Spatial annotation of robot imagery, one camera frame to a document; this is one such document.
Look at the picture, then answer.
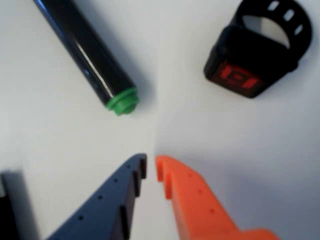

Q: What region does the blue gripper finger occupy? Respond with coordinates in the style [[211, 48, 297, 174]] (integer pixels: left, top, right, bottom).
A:
[[46, 153, 148, 240]]

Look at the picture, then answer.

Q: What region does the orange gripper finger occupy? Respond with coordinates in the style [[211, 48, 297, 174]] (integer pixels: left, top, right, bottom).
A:
[[155, 154, 281, 240]]

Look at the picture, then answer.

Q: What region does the black digital wrist watch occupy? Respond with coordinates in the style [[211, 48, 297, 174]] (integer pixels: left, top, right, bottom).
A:
[[202, 0, 314, 100]]

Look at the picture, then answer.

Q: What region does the black cylinder with silver end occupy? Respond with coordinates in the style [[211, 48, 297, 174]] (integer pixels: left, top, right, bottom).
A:
[[0, 169, 28, 240]]

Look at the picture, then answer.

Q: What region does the black marker with green cap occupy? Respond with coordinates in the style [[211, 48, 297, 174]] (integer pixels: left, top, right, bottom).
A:
[[32, 0, 139, 117]]

